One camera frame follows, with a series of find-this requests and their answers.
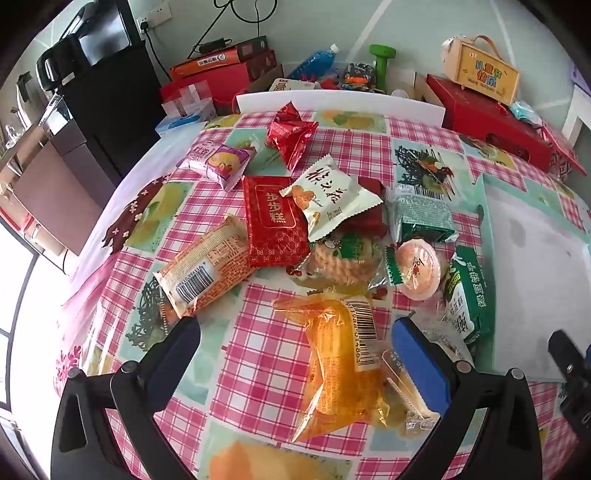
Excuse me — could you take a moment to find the white tray with teal rim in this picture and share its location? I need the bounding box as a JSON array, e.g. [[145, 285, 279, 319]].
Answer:
[[480, 173, 591, 384]]

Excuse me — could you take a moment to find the open cardboard box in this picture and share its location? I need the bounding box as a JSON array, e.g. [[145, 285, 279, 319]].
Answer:
[[249, 65, 444, 104]]

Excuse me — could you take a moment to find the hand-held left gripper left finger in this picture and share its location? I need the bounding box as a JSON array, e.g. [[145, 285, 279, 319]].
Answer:
[[52, 316, 201, 480]]

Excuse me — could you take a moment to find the orange carton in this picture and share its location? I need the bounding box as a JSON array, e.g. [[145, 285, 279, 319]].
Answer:
[[170, 46, 241, 79]]

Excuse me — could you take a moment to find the white wall socket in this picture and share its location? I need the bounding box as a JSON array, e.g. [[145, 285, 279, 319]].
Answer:
[[139, 4, 178, 31]]

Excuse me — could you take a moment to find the clear plastic box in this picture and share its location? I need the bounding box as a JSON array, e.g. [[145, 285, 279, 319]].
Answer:
[[161, 80, 218, 123]]

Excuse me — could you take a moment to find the black cable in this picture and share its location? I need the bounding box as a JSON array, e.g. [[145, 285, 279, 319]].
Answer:
[[187, 0, 280, 58]]

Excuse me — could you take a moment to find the orange and red boxes stack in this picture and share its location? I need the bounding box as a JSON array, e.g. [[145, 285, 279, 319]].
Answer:
[[159, 62, 252, 104]]

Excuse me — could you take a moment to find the yellow transparent snack packet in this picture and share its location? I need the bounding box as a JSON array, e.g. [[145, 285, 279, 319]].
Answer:
[[272, 295, 398, 444]]

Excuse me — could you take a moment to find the large red foil packet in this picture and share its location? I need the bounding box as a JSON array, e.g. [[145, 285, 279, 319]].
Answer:
[[267, 119, 320, 172]]

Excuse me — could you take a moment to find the red rectangular cake packet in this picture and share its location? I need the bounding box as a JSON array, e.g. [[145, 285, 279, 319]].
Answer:
[[241, 175, 311, 269]]

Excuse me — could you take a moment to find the green dumbbell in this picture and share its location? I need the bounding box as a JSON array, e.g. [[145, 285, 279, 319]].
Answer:
[[368, 44, 399, 90]]

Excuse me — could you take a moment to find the black cabinet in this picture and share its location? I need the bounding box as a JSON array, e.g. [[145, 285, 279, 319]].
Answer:
[[60, 0, 162, 185]]

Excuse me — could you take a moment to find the pink checkered tablecloth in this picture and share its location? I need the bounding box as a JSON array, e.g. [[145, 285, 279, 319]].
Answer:
[[53, 108, 591, 480]]

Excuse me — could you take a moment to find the red patterned box lid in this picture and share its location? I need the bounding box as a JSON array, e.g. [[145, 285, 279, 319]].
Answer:
[[540, 122, 588, 183]]

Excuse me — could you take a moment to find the orange jelly cup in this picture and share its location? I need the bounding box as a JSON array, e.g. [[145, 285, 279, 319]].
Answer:
[[396, 240, 446, 301]]

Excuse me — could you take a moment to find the green and white biscuit packet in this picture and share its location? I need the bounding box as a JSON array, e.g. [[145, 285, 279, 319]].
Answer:
[[441, 246, 490, 344]]

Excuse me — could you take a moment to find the light blue wipes pack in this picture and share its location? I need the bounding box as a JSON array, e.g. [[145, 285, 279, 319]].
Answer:
[[510, 99, 543, 127]]

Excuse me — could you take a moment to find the small dark red box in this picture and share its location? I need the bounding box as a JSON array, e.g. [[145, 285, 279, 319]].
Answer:
[[358, 178, 389, 237]]

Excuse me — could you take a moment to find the yellow wooden box with handle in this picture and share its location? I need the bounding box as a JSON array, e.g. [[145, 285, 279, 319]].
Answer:
[[443, 36, 520, 104]]

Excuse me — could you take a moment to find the pink snack packet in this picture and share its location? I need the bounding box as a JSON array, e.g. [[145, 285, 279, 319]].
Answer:
[[178, 140, 252, 192]]

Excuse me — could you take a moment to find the clear egg roll packet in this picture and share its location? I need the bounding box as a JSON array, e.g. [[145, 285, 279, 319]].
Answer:
[[288, 231, 393, 296]]

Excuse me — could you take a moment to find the brown wooden furniture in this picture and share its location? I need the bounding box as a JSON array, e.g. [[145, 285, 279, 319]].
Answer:
[[0, 129, 116, 259]]

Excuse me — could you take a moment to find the small clear cake packet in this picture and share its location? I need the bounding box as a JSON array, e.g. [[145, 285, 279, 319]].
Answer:
[[381, 348, 441, 437]]

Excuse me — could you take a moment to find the black and orange toy bundle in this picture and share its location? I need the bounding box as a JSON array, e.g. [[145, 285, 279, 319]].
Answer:
[[341, 62, 378, 90]]

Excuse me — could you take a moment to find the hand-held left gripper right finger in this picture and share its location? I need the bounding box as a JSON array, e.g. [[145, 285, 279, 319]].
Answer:
[[392, 316, 542, 480]]

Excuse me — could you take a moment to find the red gift box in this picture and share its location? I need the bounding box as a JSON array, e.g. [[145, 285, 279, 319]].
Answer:
[[426, 74, 552, 174]]

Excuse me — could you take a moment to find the blue bottle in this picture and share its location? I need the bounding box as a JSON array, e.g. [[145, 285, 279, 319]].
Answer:
[[286, 43, 342, 81]]

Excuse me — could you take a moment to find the small white yellow box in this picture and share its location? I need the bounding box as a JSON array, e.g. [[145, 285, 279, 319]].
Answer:
[[269, 78, 319, 92]]

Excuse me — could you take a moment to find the blue tissue pack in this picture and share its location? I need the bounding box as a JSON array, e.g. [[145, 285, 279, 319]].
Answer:
[[154, 115, 204, 137]]

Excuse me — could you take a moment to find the white snack packet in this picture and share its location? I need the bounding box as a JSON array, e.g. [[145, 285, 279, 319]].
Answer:
[[279, 154, 385, 242]]

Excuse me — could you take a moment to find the dark green snack packet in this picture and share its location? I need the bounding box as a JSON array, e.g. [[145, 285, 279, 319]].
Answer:
[[385, 187, 458, 244]]

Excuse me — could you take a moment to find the black appliance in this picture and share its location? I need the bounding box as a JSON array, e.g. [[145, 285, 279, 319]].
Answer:
[[36, 0, 139, 90]]

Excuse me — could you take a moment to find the orange biscuit packet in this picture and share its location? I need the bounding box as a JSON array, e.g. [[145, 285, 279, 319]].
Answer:
[[152, 215, 259, 319]]

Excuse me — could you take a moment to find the white shelf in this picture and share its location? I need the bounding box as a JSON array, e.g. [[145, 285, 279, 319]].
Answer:
[[561, 65, 591, 144]]

